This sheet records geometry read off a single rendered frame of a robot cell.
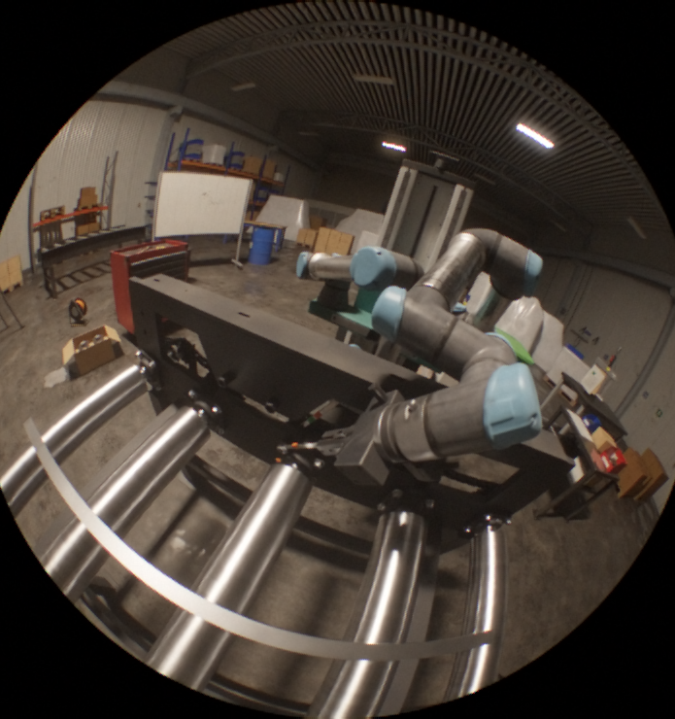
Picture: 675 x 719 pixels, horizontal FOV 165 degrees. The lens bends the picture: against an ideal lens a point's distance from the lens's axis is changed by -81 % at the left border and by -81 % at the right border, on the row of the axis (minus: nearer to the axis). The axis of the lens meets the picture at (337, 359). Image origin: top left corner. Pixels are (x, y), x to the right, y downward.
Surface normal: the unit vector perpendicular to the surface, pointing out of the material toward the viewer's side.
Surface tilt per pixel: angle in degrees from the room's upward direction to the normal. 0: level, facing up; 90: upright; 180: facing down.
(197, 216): 90
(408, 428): 75
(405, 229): 90
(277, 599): 0
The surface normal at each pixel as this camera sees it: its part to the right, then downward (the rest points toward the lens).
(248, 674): 0.26, -0.80
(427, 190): -0.41, 0.41
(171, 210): 0.71, 0.54
